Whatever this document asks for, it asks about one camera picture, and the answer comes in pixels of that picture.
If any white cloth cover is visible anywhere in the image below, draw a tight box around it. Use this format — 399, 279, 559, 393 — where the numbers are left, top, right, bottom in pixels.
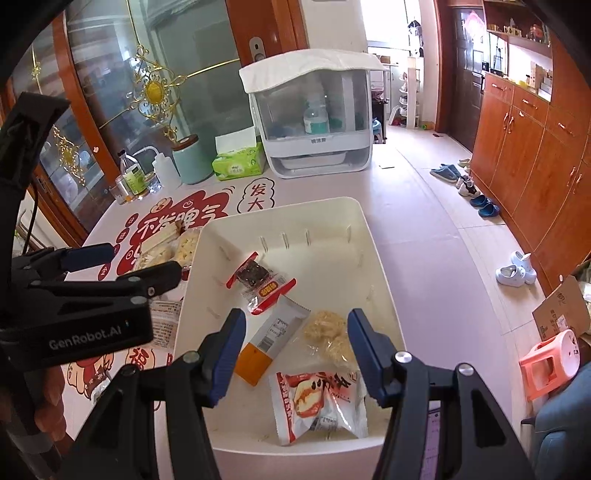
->
239, 48, 391, 95

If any small clear glass jar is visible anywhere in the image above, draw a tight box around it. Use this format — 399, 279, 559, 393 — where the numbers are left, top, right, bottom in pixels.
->
113, 178, 134, 206

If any cardboard box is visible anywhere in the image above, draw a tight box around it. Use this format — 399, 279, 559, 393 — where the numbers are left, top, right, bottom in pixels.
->
531, 274, 591, 344

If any clear yellow biscuit packet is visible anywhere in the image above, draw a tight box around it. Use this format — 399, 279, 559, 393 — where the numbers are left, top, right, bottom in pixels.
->
171, 228, 204, 271

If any white countertop storage cabinet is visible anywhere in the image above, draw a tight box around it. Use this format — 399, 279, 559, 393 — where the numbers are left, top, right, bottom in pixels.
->
249, 69, 372, 180

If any white printed snack packet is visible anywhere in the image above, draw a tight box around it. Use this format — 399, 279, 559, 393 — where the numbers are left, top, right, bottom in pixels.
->
150, 299, 185, 352

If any black cable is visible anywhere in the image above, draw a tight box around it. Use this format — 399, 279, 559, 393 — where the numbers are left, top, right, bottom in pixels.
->
18, 185, 40, 252

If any white shoe rack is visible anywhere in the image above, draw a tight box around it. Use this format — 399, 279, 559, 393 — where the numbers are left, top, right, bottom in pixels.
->
397, 55, 423, 127

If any white plastic tray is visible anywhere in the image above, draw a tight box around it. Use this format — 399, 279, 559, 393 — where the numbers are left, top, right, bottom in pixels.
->
173, 196, 407, 455

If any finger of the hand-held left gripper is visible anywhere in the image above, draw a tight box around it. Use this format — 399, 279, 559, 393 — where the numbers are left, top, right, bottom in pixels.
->
28, 244, 116, 278
28, 261, 182, 306

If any wooden cupboard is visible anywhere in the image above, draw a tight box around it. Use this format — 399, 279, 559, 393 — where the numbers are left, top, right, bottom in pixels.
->
434, 0, 591, 296

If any person's left hand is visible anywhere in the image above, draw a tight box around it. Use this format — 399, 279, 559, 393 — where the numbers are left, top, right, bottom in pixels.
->
33, 364, 68, 437

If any pink plastic stool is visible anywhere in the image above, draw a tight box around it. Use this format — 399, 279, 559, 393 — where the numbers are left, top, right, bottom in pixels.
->
518, 329, 581, 401

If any glass bottle green label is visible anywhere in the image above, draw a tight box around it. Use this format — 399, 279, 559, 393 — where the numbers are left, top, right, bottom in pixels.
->
115, 150, 149, 200

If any teal canister brown lid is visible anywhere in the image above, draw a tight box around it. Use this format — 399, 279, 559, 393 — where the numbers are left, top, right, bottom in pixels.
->
171, 134, 214, 185

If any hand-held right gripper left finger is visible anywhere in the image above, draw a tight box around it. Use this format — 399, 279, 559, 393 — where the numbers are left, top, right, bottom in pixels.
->
55, 308, 247, 480

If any sliced bread sandwich packet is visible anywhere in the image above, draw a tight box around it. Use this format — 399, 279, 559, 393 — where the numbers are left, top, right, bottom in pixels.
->
134, 220, 183, 271

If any white clog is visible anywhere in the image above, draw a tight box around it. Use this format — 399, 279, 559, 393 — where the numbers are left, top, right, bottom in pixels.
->
512, 251, 537, 283
495, 264, 525, 288

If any glass door gold ornament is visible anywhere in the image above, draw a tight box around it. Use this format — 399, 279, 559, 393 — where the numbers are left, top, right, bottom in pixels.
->
9, 0, 259, 250

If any grey blue chair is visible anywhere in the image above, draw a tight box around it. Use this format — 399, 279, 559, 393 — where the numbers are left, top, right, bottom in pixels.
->
526, 392, 591, 480

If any red white bread packet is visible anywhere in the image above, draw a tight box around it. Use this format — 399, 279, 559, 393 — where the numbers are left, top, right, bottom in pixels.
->
269, 357, 370, 446

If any plastic bottle green label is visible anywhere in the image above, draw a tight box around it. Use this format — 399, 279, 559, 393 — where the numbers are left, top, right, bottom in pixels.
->
302, 95, 331, 136

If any clear rice cake packet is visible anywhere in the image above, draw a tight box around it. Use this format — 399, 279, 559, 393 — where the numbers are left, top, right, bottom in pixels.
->
300, 310, 365, 370

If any green tissue box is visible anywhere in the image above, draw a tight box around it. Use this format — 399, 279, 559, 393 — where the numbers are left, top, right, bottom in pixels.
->
211, 127, 266, 182

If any white squeeze bottle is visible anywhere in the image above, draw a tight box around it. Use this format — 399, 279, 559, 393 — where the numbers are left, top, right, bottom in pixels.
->
131, 145, 182, 191

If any dark brown entry door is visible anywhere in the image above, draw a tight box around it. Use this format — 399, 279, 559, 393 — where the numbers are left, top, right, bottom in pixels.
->
450, 7, 485, 153

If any white orange snack bar packet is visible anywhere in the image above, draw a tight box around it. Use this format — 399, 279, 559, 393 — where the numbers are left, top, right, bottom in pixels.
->
233, 295, 311, 386

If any red date snack packet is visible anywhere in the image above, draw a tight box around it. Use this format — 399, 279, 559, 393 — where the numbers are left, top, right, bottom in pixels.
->
225, 251, 297, 315

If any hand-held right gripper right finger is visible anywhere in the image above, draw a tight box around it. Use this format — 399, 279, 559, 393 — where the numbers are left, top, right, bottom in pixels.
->
347, 308, 539, 480

